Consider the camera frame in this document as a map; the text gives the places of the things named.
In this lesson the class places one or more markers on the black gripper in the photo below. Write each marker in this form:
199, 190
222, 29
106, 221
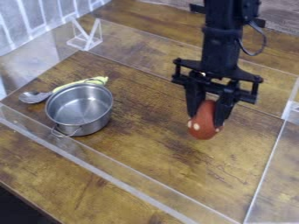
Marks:
235, 86

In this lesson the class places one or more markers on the red plush mushroom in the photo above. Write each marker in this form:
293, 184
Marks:
200, 125

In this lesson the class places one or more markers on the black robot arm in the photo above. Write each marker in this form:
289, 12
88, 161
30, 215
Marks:
222, 47

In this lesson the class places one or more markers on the silver metal pot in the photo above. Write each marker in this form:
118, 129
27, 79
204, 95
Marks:
79, 110

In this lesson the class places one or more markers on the clear acrylic triangle stand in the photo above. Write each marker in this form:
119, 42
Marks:
86, 40

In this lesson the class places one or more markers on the clear acrylic barrier panel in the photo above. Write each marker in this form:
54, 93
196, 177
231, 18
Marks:
200, 180

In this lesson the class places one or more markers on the spoon with green handle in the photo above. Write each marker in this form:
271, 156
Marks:
36, 97

